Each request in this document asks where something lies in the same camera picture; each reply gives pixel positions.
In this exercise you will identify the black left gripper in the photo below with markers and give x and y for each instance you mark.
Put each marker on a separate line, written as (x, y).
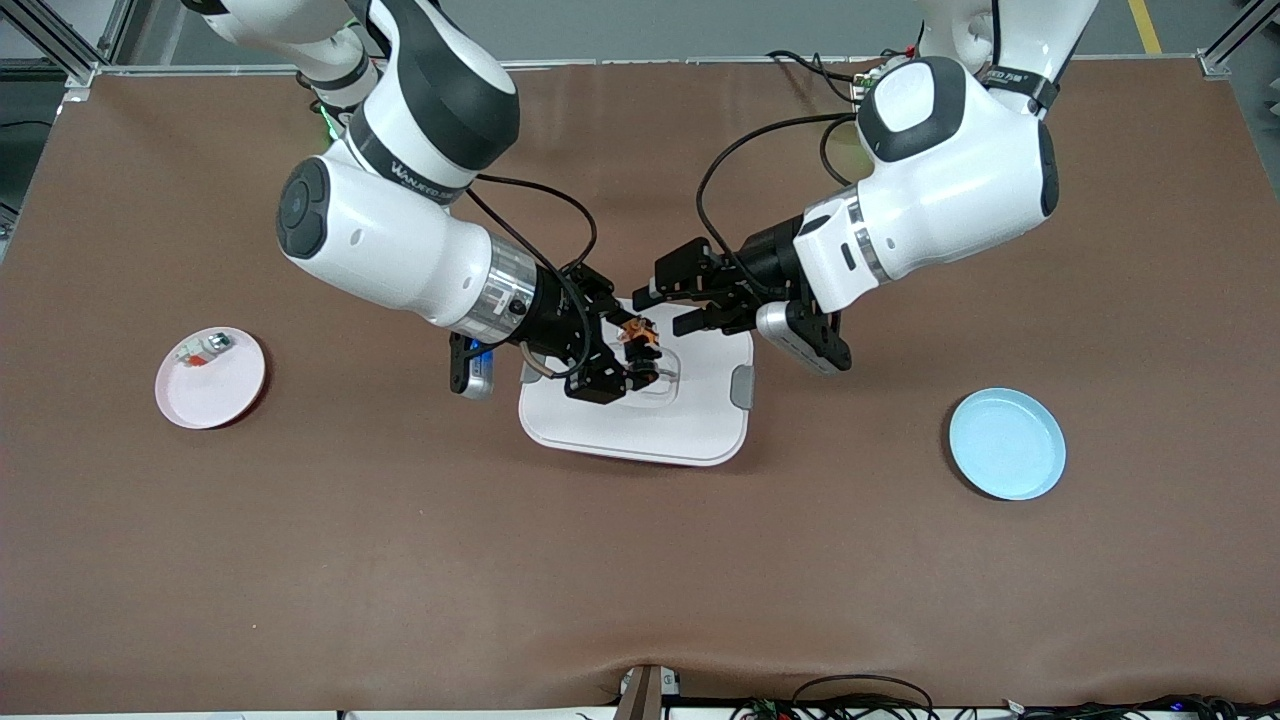
(768, 254)

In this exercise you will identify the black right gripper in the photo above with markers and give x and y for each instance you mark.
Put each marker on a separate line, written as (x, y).
(549, 321)

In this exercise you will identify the orange black push-button switch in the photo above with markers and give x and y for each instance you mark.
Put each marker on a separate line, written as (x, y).
(640, 345)

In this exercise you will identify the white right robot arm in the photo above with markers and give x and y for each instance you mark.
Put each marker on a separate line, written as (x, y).
(380, 240)

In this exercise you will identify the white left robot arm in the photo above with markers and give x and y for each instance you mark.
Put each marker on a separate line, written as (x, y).
(950, 180)

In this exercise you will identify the white lidded storage box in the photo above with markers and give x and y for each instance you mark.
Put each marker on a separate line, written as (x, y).
(640, 430)

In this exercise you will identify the brown table cover mat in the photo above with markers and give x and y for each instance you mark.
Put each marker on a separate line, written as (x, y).
(640, 580)

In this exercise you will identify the light blue round plate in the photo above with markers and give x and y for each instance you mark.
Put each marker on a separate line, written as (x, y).
(1005, 445)

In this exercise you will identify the pink round plate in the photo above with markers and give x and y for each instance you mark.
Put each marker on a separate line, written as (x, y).
(210, 395)

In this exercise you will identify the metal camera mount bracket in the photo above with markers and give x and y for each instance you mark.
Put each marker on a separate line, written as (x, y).
(645, 692)

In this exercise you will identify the aluminium frame profile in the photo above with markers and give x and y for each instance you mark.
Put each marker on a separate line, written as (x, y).
(1235, 40)
(60, 45)

